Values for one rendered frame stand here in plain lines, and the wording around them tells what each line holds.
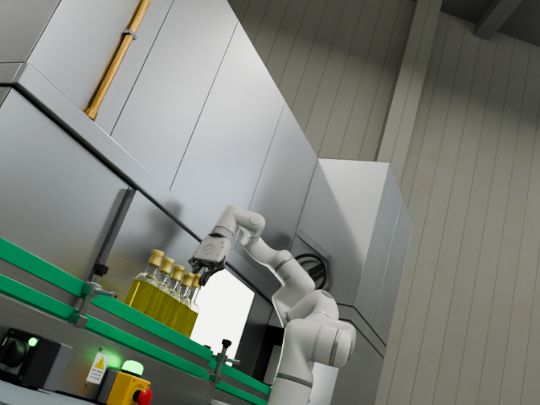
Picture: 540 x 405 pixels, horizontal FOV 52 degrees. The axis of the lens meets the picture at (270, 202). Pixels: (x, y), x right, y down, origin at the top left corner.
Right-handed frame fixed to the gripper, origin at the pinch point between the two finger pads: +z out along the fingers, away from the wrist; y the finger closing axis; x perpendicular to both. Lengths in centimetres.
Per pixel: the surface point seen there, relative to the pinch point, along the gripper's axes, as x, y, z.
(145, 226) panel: -20.0, -12.0, -2.7
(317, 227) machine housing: 69, -4, -78
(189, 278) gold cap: -6.2, 1.5, 4.3
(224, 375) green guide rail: 33.1, 4.2, 15.9
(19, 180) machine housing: -60, -15, 17
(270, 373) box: 99, -12, -14
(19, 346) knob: -62, 21, 54
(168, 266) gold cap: -17.0, 1.2, 7.7
